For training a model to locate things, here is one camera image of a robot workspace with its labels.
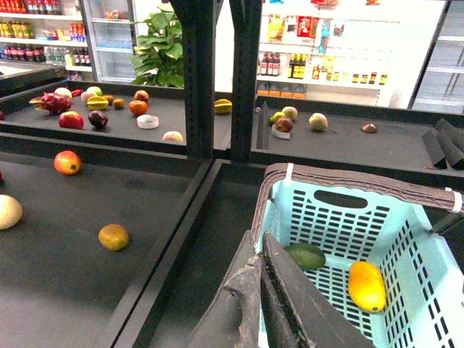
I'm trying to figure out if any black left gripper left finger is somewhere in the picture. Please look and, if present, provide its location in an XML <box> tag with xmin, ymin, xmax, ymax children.
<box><xmin>184</xmin><ymin>231</ymin><xmax>262</xmax><ymax>347</ymax></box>

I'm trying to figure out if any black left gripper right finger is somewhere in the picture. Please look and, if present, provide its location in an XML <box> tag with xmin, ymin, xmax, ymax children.
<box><xmin>261</xmin><ymin>232</ymin><xmax>373</xmax><ymax>347</ymax></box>

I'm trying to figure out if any green avocado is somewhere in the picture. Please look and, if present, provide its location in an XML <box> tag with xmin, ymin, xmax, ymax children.
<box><xmin>284</xmin><ymin>243</ymin><xmax>326</xmax><ymax>271</ymax></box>

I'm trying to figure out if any yellow mango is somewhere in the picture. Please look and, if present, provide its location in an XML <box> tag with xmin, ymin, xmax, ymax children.
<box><xmin>348</xmin><ymin>261</ymin><xmax>386</xmax><ymax>312</ymax></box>

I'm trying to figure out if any brown basket handle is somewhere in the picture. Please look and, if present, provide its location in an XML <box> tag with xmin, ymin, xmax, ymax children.
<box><xmin>251</xmin><ymin>163</ymin><xmax>454</xmax><ymax>243</ymax></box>

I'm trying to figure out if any white zip tie left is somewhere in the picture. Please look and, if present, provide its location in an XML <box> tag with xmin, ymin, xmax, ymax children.
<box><xmin>284</xmin><ymin>162</ymin><xmax>294</xmax><ymax>185</ymax></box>

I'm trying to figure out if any white zip tie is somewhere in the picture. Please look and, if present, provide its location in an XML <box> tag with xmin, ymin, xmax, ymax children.
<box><xmin>284</xmin><ymin>162</ymin><xmax>294</xmax><ymax>185</ymax></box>
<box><xmin>445</xmin><ymin>187</ymin><xmax>463</xmax><ymax>214</ymax></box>

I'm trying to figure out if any brown kiwi fruit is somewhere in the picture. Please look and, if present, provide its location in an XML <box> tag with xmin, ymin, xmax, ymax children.
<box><xmin>98</xmin><ymin>224</ymin><xmax>130</xmax><ymax>252</ymax></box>

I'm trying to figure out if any dark red fruit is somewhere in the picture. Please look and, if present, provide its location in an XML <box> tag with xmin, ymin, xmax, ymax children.
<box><xmin>275</xmin><ymin>116</ymin><xmax>294</xmax><ymax>133</ymax></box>

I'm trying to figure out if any white zip tie right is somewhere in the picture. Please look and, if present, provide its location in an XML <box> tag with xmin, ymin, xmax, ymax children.
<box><xmin>445</xmin><ymin>187</ymin><xmax>463</xmax><ymax>214</ymax></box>

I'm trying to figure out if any beige peach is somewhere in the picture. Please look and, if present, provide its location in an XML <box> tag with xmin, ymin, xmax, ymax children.
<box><xmin>162</xmin><ymin>130</ymin><xmax>183</xmax><ymax>142</ymax></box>

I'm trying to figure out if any beige round fruit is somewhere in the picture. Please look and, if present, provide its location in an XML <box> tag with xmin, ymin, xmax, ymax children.
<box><xmin>309</xmin><ymin>112</ymin><xmax>328</xmax><ymax>131</ymax></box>

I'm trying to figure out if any brown small fruit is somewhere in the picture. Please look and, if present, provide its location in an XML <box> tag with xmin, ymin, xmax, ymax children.
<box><xmin>361</xmin><ymin>123</ymin><xmax>378</xmax><ymax>133</ymax></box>

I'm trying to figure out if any black triangular divider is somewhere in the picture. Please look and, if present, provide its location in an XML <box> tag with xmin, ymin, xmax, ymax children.
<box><xmin>422</xmin><ymin>130</ymin><xmax>447</xmax><ymax>170</ymax></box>
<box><xmin>435</xmin><ymin>118</ymin><xmax>463</xmax><ymax>170</ymax></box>

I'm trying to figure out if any yellow star fruit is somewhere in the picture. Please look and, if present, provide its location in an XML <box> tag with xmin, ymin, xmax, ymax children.
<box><xmin>214</xmin><ymin>99</ymin><xmax>233</xmax><ymax>115</ymax></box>
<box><xmin>86</xmin><ymin>96</ymin><xmax>109</xmax><ymax>110</ymax></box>

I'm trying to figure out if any red yellow apple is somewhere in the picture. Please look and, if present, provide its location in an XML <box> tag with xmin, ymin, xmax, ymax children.
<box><xmin>54</xmin><ymin>150</ymin><xmax>82</xmax><ymax>175</ymax></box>

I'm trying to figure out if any orange persimmon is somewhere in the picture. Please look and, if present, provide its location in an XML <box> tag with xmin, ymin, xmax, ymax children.
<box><xmin>129</xmin><ymin>100</ymin><xmax>148</xmax><ymax>117</ymax></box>

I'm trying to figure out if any dark purple fruit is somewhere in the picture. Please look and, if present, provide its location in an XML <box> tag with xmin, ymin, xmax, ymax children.
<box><xmin>88</xmin><ymin>110</ymin><xmax>108</xmax><ymax>129</ymax></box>

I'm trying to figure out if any white round melon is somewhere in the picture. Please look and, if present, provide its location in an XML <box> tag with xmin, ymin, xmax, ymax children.
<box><xmin>0</xmin><ymin>194</ymin><xmax>23</xmax><ymax>230</ymax></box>

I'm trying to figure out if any red pomegranate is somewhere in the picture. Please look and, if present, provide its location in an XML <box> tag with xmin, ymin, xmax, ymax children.
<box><xmin>59</xmin><ymin>111</ymin><xmax>84</xmax><ymax>130</ymax></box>

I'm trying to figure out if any white shelf with bottles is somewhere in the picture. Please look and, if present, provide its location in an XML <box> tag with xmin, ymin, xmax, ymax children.
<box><xmin>256</xmin><ymin>0</ymin><xmax>402</xmax><ymax>106</ymax></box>

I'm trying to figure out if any green potted plant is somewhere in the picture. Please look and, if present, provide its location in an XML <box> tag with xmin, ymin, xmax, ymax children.
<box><xmin>131</xmin><ymin>1</ymin><xmax>184</xmax><ymax>88</ymax></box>

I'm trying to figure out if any pink dragon fruit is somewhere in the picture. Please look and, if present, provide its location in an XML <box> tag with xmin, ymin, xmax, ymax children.
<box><xmin>29</xmin><ymin>93</ymin><xmax>71</xmax><ymax>115</ymax></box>

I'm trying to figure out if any white foam ring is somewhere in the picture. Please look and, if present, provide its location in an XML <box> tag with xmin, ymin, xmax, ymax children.
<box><xmin>136</xmin><ymin>114</ymin><xmax>160</xmax><ymax>130</ymax></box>

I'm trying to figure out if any black metal post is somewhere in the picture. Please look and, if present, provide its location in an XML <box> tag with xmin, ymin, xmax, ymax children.
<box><xmin>170</xmin><ymin>0</ymin><xmax>222</xmax><ymax>158</ymax></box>
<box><xmin>230</xmin><ymin>1</ymin><xmax>262</xmax><ymax>162</ymax></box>

